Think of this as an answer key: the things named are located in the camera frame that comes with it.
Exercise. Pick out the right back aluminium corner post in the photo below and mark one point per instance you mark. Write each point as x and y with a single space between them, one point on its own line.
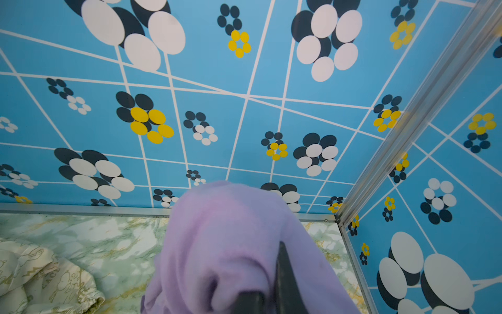
466 49

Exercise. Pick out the purple cloth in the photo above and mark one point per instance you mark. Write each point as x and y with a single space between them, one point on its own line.
223 239

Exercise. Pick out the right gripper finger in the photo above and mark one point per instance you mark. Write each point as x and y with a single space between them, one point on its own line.
286 294

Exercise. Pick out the green patterned cloth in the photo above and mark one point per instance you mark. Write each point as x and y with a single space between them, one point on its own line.
35 280

